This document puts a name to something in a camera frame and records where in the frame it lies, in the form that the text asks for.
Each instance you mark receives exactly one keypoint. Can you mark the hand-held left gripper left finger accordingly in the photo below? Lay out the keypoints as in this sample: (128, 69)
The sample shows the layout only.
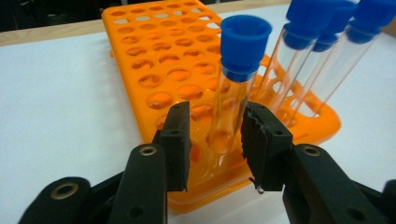
(177, 146)

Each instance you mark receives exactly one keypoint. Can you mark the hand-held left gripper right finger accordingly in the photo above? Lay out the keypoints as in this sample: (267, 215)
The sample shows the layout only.
(267, 152)

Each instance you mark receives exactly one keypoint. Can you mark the orange plastic tube rack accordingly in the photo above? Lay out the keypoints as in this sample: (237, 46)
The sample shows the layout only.
(174, 40)

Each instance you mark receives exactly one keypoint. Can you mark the blue-capped clear test tube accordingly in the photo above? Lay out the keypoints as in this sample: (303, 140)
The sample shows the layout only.
(325, 45)
(243, 46)
(305, 15)
(370, 15)

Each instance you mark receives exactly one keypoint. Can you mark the white table sheet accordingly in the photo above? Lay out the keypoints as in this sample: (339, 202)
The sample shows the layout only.
(62, 109)

